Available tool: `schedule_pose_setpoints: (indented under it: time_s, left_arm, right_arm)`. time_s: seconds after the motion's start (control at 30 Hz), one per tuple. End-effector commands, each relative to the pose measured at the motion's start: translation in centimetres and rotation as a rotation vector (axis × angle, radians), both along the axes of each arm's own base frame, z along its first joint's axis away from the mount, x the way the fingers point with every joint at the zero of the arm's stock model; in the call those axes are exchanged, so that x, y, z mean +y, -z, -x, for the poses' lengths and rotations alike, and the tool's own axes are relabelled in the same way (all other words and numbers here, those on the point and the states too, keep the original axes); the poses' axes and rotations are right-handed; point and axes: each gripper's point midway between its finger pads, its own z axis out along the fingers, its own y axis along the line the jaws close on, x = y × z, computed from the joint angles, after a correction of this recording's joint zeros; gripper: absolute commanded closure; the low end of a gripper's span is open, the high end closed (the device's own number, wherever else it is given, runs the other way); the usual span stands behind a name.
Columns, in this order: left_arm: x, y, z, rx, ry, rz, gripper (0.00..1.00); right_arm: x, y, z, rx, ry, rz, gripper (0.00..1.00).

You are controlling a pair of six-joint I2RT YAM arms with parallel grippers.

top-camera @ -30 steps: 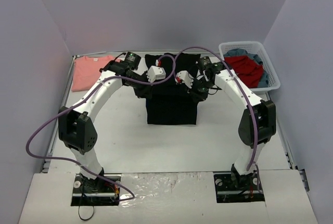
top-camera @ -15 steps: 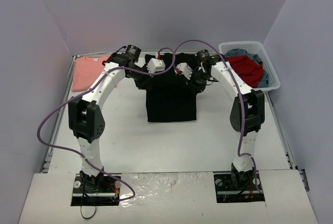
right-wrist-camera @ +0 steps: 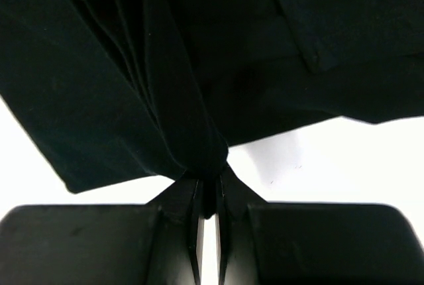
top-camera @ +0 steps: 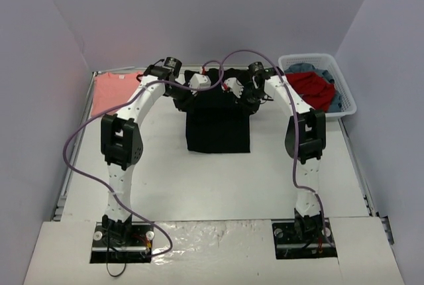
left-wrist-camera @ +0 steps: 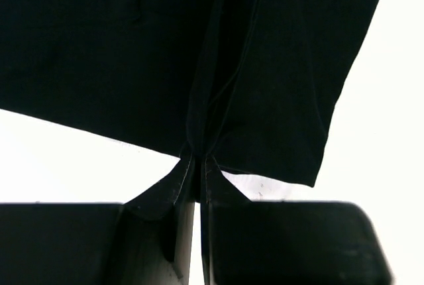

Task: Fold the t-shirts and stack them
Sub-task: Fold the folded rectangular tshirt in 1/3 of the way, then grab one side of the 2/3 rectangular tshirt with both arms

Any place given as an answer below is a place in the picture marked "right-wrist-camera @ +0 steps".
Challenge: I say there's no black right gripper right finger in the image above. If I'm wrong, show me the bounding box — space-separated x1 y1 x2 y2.
215 168 423 284

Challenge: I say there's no black t-shirt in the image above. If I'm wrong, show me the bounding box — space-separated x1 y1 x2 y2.
0 0 424 219

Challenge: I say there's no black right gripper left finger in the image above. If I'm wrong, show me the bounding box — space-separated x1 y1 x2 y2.
1 178 203 284

